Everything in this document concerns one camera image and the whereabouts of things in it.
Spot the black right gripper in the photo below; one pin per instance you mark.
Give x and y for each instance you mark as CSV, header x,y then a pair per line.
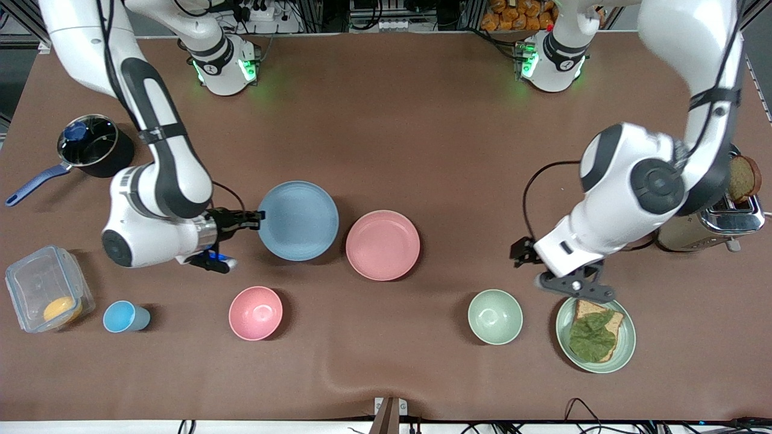
x,y
228,220

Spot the blue plate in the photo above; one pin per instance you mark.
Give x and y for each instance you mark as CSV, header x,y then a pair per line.
x,y
298,221

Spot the pink plate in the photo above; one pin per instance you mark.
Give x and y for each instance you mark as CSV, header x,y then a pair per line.
x,y
383,245

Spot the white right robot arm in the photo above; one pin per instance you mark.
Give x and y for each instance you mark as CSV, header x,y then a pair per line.
x,y
172,175

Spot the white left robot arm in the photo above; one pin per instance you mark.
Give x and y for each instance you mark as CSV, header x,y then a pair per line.
x,y
633,181

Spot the pale green bowl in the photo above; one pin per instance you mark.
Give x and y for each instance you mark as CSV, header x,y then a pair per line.
x,y
495,316

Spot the bread slice under lettuce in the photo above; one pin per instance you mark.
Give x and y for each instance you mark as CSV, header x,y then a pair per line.
x,y
588,308

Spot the pink bowl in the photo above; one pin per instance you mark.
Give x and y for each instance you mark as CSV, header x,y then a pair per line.
x,y
256,312

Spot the green lettuce leaf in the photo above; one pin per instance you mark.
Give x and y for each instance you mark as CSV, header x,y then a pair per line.
x,y
591,337

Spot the pale green plate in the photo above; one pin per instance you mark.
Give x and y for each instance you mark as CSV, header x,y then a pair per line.
x,y
627,343

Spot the dark blue saucepan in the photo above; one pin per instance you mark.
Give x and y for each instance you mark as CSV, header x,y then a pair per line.
x,y
114,160

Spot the blue cup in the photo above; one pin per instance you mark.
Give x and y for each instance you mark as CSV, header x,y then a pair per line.
x,y
117,316

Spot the glass lid with blue knob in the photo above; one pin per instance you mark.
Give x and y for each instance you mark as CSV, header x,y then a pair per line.
x,y
75,131

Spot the silver toaster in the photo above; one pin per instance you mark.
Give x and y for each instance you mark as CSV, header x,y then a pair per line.
x,y
733,220

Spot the white power strip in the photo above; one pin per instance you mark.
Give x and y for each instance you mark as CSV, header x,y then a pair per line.
x,y
259,12

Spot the yellow round food piece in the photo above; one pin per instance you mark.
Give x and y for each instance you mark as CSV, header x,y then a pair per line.
x,y
60,309

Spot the clear plastic storage container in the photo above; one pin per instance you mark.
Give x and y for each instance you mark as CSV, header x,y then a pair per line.
x,y
36,283

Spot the brown bread slice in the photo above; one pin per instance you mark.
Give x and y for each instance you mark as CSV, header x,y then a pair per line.
x,y
743,178

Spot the bag of orange buns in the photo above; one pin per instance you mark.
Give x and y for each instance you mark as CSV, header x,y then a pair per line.
x,y
512,15

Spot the small white socket strip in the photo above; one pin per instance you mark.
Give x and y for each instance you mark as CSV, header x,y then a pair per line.
x,y
392,24

